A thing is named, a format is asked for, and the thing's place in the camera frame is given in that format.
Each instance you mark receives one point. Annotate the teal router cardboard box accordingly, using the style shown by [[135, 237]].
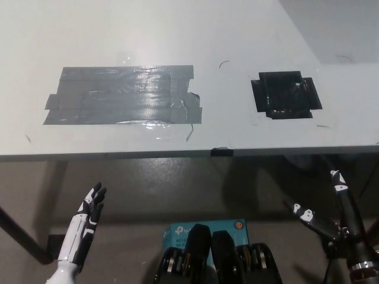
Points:
[[177, 233]]

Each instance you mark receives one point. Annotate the small black tape piece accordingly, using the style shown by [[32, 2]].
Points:
[[222, 151]]

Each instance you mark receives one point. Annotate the black tape square patch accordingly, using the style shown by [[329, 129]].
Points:
[[284, 94]]

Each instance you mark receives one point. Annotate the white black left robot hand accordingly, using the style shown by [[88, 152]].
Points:
[[74, 239]]

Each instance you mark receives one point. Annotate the black robot torso blocks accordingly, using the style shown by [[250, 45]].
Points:
[[223, 257]]

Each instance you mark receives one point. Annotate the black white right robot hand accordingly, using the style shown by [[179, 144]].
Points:
[[353, 236]]

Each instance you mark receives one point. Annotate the grey duct tape patch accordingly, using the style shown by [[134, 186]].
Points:
[[118, 97]]

